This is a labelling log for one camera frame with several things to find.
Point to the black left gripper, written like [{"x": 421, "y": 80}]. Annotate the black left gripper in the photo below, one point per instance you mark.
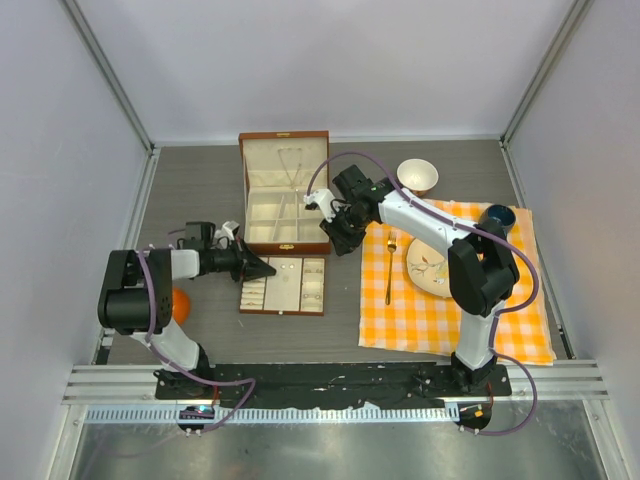
[{"x": 246, "y": 260}]

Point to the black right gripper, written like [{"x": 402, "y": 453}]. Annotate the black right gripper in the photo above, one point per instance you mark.
[{"x": 342, "y": 243}]

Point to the brown jewelry tray insert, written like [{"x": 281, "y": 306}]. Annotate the brown jewelry tray insert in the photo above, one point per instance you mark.
[{"x": 303, "y": 294}]

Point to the brown jewelry box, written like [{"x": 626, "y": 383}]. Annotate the brown jewelry box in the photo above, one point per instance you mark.
[{"x": 277, "y": 169}]

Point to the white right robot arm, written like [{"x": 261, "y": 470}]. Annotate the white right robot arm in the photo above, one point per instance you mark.
[{"x": 481, "y": 268}]

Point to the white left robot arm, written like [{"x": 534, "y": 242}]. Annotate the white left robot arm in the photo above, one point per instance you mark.
[{"x": 136, "y": 298}]

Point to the gold fork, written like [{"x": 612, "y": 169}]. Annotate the gold fork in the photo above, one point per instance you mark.
[{"x": 391, "y": 248}]

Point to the orange upturned bowl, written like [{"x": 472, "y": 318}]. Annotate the orange upturned bowl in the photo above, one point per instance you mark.
[{"x": 181, "y": 306}]

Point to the yellow checkered cloth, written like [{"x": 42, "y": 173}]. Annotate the yellow checkered cloth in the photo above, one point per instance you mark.
[{"x": 418, "y": 322}]

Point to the decorated ceramic plate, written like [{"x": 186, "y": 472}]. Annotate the decorated ceramic plate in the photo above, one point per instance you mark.
[{"x": 427, "y": 269}]

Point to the white ceramic bowl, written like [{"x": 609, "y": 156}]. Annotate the white ceramic bowl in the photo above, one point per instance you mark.
[{"x": 417, "y": 175}]

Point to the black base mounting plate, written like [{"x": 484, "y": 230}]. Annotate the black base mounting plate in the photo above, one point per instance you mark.
[{"x": 329, "y": 386}]

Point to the dark blue mug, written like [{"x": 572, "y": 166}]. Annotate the dark blue mug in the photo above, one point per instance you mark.
[{"x": 502, "y": 214}]

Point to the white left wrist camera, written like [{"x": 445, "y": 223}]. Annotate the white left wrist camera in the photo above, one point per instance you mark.
[{"x": 226, "y": 234}]

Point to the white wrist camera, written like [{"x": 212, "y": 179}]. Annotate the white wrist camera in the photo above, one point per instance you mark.
[
  {"x": 226, "y": 234},
  {"x": 321, "y": 200}
]

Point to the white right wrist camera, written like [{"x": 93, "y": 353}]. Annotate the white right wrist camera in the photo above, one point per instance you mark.
[{"x": 321, "y": 200}]

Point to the white slotted cable duct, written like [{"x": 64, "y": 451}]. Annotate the white slotted cable duct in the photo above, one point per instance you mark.
[{"x": 192, "y": 415}]

